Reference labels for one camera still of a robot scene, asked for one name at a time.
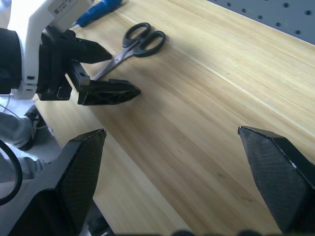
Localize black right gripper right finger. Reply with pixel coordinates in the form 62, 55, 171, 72
237, 125, 315, 234

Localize grey pegboard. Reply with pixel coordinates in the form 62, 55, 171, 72
205, 0, 315, 46

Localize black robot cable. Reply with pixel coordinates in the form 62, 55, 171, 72
0, 139, 24, 207

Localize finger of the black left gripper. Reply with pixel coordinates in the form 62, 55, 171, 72
66, 36, 113, 65
77, 78, 142, 107

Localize grey trouser leg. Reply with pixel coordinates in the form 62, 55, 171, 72
0, 112, 49, 184

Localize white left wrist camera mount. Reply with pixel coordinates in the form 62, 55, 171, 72
11, 0, 95, 100

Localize black sneaker white laces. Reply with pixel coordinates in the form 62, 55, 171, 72
17, 107, 48, 152

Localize blue handled tool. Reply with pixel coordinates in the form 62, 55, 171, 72
70, 0, 124, 31

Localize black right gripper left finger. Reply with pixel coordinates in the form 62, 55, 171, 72
0, 128, 107, 236

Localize black handled scissors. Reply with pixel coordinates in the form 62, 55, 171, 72
92, 22, 166, 82

